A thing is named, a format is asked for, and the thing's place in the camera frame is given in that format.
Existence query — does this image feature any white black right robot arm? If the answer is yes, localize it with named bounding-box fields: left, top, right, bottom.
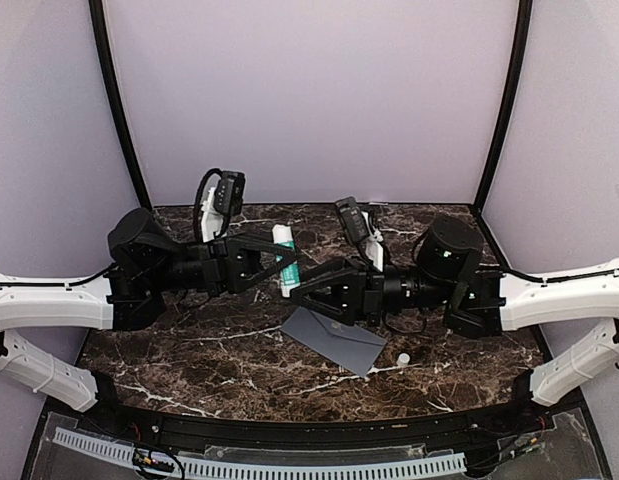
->
left=290, top=216, right=619, bottom=434

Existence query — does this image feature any black right frame post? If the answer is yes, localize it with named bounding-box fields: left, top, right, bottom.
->
left=472, top=0, right=533, bottom=217

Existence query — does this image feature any black frame post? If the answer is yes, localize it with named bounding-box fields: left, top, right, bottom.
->
left=88, top=0, right=153, bottom=210
left=472, top=0, right=533, bottom=217

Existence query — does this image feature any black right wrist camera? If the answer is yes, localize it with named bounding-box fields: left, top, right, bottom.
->
left=334, top=197, right=371, bottom=246

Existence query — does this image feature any white glue stick cap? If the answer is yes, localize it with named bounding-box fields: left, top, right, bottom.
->
left=396, top=353, right=410, bottom=368

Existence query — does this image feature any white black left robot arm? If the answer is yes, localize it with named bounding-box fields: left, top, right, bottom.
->
left=0, top=208, right=296, bottom=436

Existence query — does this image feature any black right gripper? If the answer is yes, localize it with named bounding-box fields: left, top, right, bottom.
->
left=286, top=256, right=454, bottom=328

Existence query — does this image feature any blue-grey envelope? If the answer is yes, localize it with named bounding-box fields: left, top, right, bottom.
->
left=281, top=307, right=387, bottom=377

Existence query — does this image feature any white slotted cable duct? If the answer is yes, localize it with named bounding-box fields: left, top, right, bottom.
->
left=53, top=428, right=466, bottom=479

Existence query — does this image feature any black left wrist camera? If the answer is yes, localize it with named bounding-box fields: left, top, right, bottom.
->
left=213, top=171, right=246, bottom=217

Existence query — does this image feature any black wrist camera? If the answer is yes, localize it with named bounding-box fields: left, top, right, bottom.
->
left=334, top=197, right=371, bottom=246
left=213, top=171, right=246, bottom=217

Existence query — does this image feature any black front table rail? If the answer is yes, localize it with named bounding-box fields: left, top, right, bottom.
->
left=79, top=404, right=544, bottom=451

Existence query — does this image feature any green white glue stick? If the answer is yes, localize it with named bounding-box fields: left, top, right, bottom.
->
left=271, top=223, right=301, bottom=300

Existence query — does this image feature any black left frame post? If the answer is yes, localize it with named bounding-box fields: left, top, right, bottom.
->
left=88, top=0, right=153, bottom=210

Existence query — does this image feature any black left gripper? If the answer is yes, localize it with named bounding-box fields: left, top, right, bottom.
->
left=147, top=230, right=303, bottom=298

